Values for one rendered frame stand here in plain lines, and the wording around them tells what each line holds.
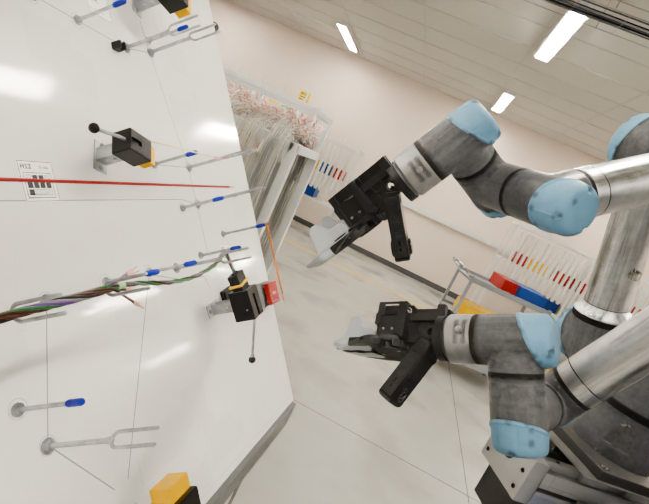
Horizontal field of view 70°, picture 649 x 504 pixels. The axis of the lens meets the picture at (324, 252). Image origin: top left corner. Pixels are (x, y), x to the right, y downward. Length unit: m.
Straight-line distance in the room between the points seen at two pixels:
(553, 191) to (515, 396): 0.28
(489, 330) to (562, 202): 0.20
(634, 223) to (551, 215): 0.42
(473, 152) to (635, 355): 0.36
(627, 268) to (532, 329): 0.44
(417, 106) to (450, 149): 8.41
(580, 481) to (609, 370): 0.33
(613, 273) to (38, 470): 1.00
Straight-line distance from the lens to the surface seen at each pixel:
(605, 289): 1.11
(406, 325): 0.77
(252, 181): 1.61
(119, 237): 0.74
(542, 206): 0.68
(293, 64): 9.67
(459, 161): 0.74
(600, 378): 0.80
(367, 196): 0.76
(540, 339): 0.69
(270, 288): 1.09
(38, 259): 0.64
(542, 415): 0.72
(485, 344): 0.71
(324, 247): 0.76
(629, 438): 1.09
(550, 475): 1.03
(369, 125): 9.14
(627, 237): 1.08
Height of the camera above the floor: 1.45
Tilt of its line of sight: 11 degrees down
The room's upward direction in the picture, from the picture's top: 25 degrees clockwise
